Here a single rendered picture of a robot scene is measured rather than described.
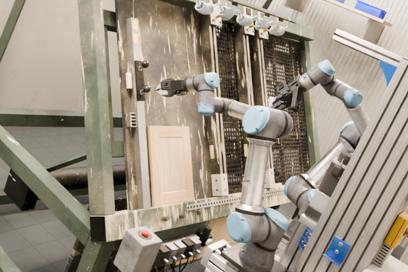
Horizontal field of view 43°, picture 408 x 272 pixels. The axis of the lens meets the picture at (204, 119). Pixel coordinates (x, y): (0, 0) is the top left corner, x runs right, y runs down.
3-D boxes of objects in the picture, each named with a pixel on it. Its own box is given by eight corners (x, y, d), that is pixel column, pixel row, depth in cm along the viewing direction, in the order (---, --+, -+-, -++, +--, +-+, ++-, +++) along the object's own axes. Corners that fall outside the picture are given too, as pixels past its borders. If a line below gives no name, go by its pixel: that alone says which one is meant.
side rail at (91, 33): (89, 215, 236) (105, 215, 229) (76, -18, 245) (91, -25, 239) (99, 214, 241) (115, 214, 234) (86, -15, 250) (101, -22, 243)
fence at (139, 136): (138, 209, 252) (143, 209, 249) (125, 19, 260) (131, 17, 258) (145, 207, 256) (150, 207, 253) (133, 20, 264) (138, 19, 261)
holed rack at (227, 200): (186, 210, 272) (186, 210, 272) (185, 205, 272) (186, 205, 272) (322, 185, 402) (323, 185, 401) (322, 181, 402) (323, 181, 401)
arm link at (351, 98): (377, 166, 254) (344, 102, 225) (362, 155, 263) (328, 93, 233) (394, 150, 255) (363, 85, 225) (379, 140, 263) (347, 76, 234)
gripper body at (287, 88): (282, 95, 249) (303, 81, 245) (288, 107, 243) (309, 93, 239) (274, 87, 244) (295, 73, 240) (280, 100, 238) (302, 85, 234)
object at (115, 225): (90, 242, 235) (106, 243, 228) (88, 215, 236) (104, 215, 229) (311, 195, 408) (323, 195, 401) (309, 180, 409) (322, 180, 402)
